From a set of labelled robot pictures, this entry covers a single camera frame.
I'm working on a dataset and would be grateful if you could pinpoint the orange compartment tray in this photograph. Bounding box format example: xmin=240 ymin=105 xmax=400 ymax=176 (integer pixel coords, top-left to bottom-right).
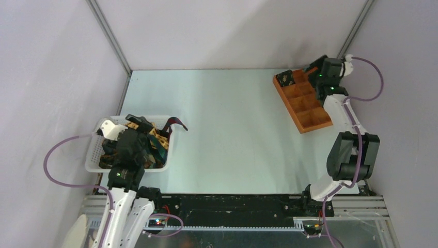
xmin=273 ymin=69 xmax=333 ymax=134

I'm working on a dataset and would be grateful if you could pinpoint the white plastic mesh basket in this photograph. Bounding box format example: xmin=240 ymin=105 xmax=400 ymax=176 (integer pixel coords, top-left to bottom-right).
xmin=85 ymin=115 xmax=181 ymax=173

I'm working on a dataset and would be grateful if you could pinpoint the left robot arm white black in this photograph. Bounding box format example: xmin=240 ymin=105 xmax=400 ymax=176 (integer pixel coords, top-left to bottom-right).
xmin=91 ymin=127 xmax=163 ymax=247

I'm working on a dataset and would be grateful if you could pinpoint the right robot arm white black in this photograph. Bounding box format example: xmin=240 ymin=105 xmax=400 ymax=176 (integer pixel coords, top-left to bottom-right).
xmin=300 ymin=54 xmax=380 ymax=216

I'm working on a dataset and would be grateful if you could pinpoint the brown dark patterned tie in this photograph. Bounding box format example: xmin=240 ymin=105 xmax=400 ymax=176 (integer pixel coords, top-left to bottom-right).
xmin=98 ymin=154 xmax=117 ymax=169

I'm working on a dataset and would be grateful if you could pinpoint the green navy plaid tie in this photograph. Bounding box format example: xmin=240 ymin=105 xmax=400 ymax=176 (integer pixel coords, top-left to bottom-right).
xmin=101 ymin=139 xmax=166 ymax=169

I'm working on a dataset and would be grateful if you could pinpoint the rolled dark patterned tie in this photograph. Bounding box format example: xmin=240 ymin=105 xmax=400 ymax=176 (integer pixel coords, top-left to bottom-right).
xmin=275 ymin=70 xmax=295 ymax=87

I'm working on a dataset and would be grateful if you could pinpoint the red navy striped tie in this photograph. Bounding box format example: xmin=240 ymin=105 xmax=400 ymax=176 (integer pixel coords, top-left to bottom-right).
xmin=160 ymin=117 xmax=188 ymax=138

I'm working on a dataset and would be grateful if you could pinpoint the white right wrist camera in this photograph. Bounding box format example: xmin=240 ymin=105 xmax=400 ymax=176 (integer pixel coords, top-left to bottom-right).
xmin=340 ymin=54 xmax=353 ymax=78

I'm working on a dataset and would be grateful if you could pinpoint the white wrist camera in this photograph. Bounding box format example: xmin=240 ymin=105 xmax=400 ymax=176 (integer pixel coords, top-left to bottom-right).
xmin=97 ymin=118 xmax=128 ymax=141
xmin=340 ymin=54 xmax=353 ymax=78

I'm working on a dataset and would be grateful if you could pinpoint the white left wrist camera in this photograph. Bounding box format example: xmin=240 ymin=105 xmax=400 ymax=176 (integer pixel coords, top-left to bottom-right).
xmin=97 ymin=118 xmax=128 ymax=141

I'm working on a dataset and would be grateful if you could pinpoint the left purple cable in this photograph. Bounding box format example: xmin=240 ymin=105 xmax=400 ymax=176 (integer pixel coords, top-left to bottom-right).
xmin=43 ymin=135 xmax=115 ymax=248

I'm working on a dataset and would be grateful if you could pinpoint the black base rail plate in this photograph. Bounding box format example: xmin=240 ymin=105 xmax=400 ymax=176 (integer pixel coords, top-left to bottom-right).
xmin=153 ymin=194 xmax=334 ymax=228

